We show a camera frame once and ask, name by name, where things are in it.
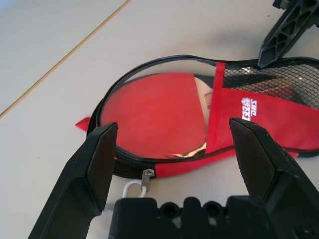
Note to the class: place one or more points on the red ping-pong paddle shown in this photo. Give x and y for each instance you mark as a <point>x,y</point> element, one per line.
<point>154,112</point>

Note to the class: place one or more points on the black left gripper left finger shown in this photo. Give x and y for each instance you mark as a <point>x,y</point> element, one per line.
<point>74,179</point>

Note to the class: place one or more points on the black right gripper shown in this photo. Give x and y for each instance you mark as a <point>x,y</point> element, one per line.
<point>282,3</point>

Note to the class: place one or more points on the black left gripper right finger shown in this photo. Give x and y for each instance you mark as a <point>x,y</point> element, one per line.
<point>281,179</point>

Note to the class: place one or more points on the red black paddle case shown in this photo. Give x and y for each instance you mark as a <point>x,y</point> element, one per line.
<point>274,117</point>

